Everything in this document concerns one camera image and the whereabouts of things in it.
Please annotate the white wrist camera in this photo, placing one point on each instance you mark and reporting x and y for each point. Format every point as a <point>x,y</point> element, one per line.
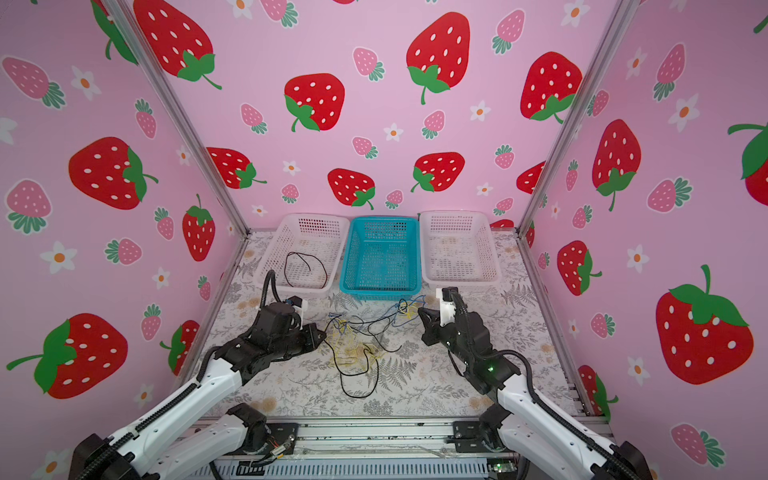
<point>297,304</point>
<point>447,305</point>

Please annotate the left white plastic basket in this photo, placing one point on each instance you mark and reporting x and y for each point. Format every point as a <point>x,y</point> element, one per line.
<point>305,254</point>

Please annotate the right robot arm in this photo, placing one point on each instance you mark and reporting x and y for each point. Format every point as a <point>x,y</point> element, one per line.
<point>521,419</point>

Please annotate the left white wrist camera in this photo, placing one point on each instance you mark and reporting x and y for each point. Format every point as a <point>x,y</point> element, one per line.
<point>297,304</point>

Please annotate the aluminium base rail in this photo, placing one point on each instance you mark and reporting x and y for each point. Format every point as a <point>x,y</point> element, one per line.
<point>411,448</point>

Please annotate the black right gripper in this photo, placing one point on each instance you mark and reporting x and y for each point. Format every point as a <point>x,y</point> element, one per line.
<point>431,325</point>

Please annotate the right white plastic basket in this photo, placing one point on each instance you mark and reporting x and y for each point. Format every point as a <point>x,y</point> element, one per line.
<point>458,250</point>

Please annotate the teal plastic basket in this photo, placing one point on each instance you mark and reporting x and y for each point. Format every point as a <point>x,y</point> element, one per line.
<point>382,259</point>

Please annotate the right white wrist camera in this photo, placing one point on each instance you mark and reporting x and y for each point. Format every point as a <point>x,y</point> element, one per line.
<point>447,305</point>

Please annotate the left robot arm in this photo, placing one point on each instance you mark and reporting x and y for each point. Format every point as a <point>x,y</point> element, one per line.
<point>154,447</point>

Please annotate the white plastic basket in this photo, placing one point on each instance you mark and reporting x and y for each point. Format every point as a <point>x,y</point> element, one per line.
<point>458,250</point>
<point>305,254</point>

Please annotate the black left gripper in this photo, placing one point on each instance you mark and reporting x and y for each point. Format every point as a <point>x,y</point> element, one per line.
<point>313,340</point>

